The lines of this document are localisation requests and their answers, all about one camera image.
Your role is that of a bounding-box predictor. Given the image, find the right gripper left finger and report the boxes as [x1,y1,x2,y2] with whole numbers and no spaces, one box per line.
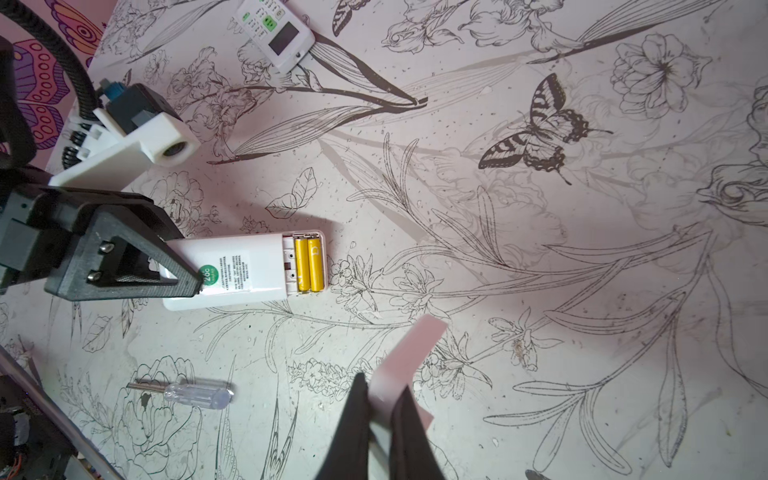
[316,373,371,480]

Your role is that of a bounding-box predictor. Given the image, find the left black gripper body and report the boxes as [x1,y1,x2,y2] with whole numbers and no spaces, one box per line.
[1,180,119,292]

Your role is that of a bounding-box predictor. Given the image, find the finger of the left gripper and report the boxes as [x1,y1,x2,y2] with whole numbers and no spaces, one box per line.
[44,204,203,301]

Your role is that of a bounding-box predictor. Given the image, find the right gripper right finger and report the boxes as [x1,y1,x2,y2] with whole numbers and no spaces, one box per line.
[389,388,445,480]

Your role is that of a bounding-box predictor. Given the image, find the white battery cover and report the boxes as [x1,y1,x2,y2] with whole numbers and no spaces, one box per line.
[368,315,447,435]

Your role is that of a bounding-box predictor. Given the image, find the white remote control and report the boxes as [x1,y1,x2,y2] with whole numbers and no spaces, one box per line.
[163,230,328,311]

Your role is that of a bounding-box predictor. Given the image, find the clear handle screwdriver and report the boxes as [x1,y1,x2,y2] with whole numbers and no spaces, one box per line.
[126,380,235,410]

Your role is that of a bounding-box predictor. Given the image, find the yellow battery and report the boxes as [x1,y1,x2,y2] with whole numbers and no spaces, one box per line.
[307,236,325,292]
[294,235,311,293]

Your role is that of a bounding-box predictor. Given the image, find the left black corrugated cable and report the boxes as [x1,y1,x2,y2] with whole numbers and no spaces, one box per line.
[0,0,100,124]

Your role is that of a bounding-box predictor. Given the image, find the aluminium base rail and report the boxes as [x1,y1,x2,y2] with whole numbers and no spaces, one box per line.
[1,350,123,480]

